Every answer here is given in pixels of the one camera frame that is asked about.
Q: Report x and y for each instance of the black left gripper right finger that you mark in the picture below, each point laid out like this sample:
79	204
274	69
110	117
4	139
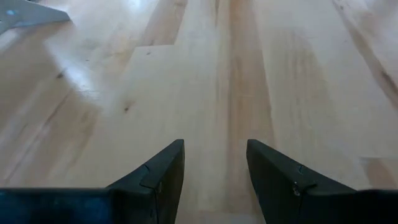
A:
311	205

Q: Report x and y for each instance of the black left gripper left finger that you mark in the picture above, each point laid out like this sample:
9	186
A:
109	208

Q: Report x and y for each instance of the white perforated pegboard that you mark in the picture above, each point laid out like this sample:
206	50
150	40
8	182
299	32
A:
28	14

